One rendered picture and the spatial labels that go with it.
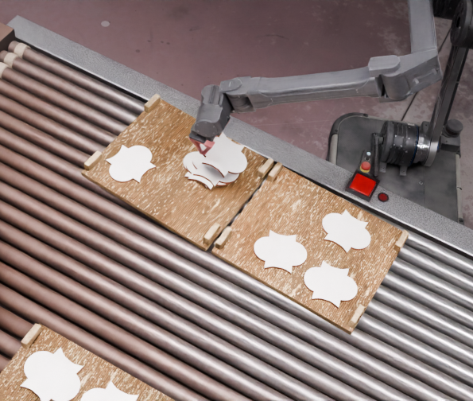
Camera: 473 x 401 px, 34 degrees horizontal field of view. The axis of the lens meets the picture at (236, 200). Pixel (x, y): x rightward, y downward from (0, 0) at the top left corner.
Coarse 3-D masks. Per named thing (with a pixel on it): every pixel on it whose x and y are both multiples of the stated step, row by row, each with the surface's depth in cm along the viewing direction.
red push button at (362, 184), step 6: (360, 174) 221; (354, 180) 220; (360, 180) 220; (366, 180) 220; (372, 180) 220; (354, 186) 218; (360, 186) 218; (366, 186) 219; (372, 186) 219; (360, 192) 217; (366, 192) 218
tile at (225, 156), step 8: (224, 136) 210; (200, 144) 206; (216, 144) 208; (224, 144) 209; (232, 144) 210; (208, 152) 206; (216, 152) 207; (224, 152) 208; (232, 152) 209; (240, 152) 209; (208, 160) 205; (216, 160) 206; (224, 160) 207; (232, 160) 207; (240, 160) 208; (216, 168) 205; (224, 168) 205; (232, 168) 206; (240, 168) 207; (224, 176) 204
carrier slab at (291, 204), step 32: (288, 192) 214; (320, 192) 215; (256, 224) 207; (288, 224) 208; (320, 224) 209; (384, 224) 211; (224, 256) 200; (320, 256) 203; (352, 256) 204; (384, 256) 205; (288, 288) 196
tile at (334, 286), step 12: (324, 264) 201; (312, 276) 198; (324, 276) 199; (336, 276) 199; (312, 288) 196; (324, 288) 197; (336, 288) 197; (348, 288) 197; (324, 300) 195; (336, 300) 195; (348, 300) 196
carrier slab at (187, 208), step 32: (128, 128) 221; (160, 128) 223; (160, 160) 216; (256, 160) 219; (128, 192) 209; (160, 192) 210; (192, 192) 211; (224, 192) 212; (192, 224) 205; (224, 224) 206
